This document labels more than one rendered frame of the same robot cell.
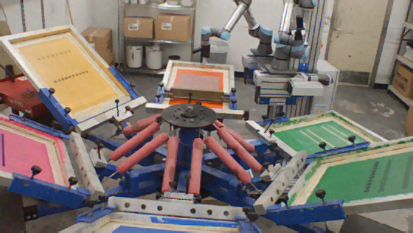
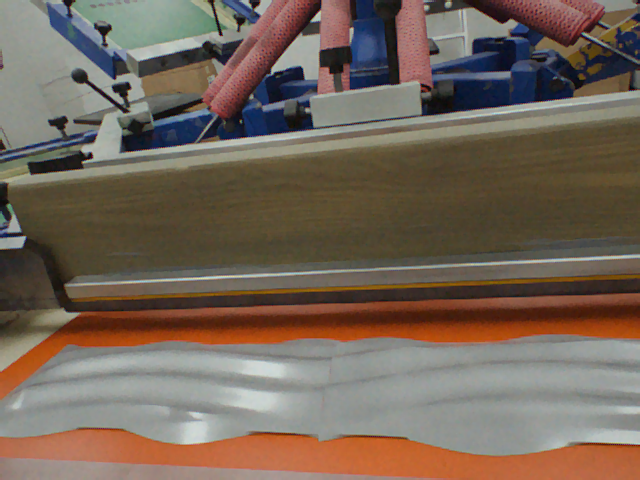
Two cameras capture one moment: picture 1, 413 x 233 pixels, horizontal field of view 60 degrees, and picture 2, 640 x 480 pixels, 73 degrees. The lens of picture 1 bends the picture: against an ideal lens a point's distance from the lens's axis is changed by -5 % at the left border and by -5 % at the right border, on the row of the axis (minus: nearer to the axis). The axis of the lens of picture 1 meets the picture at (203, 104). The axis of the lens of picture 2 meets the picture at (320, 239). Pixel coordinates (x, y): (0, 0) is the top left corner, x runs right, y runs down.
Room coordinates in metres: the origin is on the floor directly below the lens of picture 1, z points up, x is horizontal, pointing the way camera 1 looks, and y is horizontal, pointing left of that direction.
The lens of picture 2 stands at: (2.86, 0.10, 1.20)
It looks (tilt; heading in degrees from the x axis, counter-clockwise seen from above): 29 degrees down; 193
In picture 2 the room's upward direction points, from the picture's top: 11 degrees counter-clockwise
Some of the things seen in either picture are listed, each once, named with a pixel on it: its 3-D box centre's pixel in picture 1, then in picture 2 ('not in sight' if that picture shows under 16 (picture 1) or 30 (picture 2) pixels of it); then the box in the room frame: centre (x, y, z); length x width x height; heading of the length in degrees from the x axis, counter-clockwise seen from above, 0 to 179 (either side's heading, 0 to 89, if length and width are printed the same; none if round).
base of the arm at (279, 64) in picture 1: (280, 62); not in sight; (2.91, -0.60, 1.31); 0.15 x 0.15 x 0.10
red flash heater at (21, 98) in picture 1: (35, 92); not in sight; (2.53, 1.29, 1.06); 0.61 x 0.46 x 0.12; 59
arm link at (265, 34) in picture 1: (265, 34); not in sight; (3.41, -0.53, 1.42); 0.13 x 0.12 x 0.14; 35
